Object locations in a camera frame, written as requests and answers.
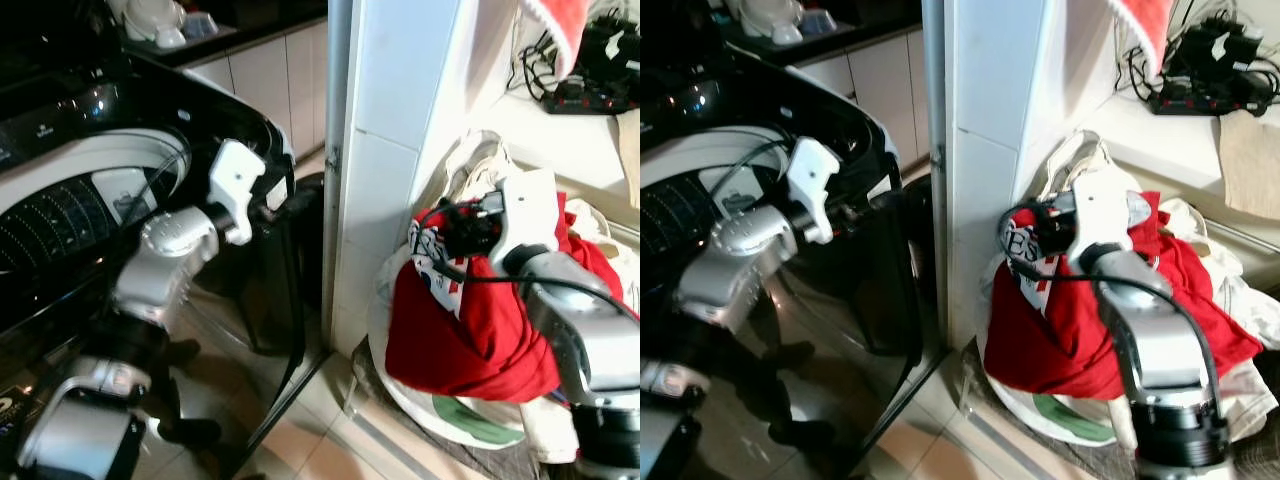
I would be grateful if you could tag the red garment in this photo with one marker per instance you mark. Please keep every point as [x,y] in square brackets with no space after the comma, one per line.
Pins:
[470,345]
[1060,345]

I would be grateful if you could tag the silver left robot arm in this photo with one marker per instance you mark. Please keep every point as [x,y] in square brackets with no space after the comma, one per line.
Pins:
[160,265]
[725,265]

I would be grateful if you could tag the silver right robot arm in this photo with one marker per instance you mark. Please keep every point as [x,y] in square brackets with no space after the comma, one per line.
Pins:
[585,340]
[1160,340]

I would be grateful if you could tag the black top-loading washing machine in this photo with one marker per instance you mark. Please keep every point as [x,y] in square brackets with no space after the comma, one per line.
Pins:
[860,300]
[250,290]

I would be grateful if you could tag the white printed garment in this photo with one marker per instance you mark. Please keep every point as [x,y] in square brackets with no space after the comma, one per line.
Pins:
[1020,268]
[428,262]

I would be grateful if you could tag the white kitchen cabinet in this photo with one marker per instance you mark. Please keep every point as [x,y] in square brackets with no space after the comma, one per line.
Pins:
[875,95]
[270,85]

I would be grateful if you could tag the black power strip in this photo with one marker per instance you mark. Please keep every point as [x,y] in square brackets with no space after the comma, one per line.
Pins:
[590,104]
[1205,104]

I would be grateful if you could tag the beige towel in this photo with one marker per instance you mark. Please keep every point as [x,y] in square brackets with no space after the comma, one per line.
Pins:
[630,155]
[1252,165]

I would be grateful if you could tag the green and white cloth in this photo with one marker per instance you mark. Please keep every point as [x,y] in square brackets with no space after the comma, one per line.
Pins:
[1075,420]
[480,422]

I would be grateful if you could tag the white kitchen appliance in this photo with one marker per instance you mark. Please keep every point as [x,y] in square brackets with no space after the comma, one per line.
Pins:
[765,18]
[150,20]

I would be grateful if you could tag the red cloth with white trim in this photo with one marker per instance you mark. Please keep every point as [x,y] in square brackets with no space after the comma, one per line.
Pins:
[560,25]
[1148,25]

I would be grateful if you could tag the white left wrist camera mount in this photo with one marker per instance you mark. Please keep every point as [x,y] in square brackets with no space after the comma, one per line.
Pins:
[812,175]
[236,180]

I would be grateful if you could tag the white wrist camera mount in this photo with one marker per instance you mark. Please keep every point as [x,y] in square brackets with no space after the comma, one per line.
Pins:
[236,180]
[812,175]
[528,215]
[1100,210]

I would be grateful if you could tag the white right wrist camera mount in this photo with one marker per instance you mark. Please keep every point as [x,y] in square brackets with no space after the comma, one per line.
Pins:
[528,215]
[1100,210]

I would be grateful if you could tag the grey metal door frame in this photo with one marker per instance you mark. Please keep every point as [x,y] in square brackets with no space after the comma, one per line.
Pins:
[936,150]
[337,150]

